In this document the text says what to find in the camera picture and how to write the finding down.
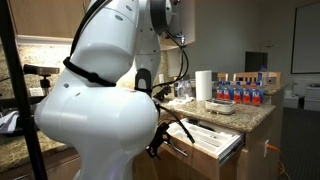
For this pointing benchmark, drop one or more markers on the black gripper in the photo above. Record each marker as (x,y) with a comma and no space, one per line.
(156,140)

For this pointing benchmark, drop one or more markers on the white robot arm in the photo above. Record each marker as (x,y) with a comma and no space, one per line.
(100,116)

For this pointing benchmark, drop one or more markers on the white cutlery tray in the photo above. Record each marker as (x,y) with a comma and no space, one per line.
(206,140)

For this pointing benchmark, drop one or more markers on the white crumpled paper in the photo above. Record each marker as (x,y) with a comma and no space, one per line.
(181,101)

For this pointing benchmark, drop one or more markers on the clear plastic package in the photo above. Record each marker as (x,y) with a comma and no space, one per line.
(184,89)

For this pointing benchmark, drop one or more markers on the white paper towel roll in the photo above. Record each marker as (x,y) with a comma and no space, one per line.
(203,85)

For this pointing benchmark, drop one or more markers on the Fiji water bottle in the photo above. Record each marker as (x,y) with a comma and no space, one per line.
(246,94)
(220,90)
(256,95)
(228,91)
(237,93)

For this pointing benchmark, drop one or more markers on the granite top kitchen counter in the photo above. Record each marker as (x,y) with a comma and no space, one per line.
(246,116)

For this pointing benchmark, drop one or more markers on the wooden chair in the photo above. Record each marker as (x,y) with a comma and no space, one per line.
(222,76)
(245,75)

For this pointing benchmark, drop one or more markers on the white outlet with orange plug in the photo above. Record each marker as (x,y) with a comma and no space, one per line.
(266,146)

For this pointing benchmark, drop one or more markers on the water bottle with blue cap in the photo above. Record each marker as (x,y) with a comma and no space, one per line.
(263,75)

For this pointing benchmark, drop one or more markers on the light wooden crate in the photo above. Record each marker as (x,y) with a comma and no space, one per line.
(276,78)

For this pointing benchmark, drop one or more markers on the white low furniture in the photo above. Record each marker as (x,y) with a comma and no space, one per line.
(311,98)

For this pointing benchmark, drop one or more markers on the black tripod stand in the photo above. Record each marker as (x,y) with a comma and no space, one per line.
(20,100)

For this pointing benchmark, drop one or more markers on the white cloth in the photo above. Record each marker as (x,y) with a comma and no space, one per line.
(8,123)

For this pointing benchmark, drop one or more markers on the white wall outlet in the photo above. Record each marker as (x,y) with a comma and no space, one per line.
(161,78)
(36,92)

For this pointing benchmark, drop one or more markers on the black wall screen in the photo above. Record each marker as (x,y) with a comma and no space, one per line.
(256,61)

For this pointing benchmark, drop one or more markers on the wooden wall cabinet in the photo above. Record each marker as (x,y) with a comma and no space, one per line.
(43,16)
(188,20)

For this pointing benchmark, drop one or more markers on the small black camera tripod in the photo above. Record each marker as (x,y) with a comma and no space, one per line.
(40,70)

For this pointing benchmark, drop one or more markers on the white wall board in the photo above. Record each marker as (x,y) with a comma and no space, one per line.
(306,36)

